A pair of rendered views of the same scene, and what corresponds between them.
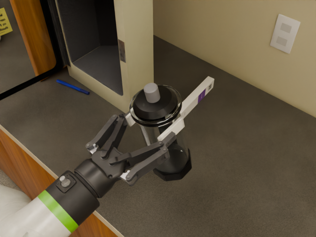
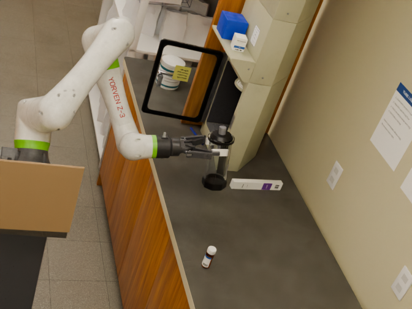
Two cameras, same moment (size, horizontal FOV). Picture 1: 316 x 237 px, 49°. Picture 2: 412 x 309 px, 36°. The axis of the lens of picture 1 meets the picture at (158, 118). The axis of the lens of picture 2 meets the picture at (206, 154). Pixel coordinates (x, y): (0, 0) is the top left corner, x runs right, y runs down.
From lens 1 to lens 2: 1.91 m
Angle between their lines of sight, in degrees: 24
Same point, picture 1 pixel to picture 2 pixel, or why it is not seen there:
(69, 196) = (162, 140)
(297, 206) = (264, 255)
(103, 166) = (181, 144)
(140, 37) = (246, 121)
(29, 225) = (142, 138)
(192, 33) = (295, 156)
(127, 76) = not seen: hidden behind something
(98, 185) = (175, 146)
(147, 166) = (198, 154)
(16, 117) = (154, 129)
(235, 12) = (320, 151)
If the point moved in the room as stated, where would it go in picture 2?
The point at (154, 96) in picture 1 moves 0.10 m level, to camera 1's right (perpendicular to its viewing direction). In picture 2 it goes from (221, 130) to (242, 143)
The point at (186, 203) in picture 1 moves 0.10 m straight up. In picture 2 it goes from (207, 214) to (214, 197)
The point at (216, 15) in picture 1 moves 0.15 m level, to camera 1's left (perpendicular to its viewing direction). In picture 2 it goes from (311, 148) to (284, 132)
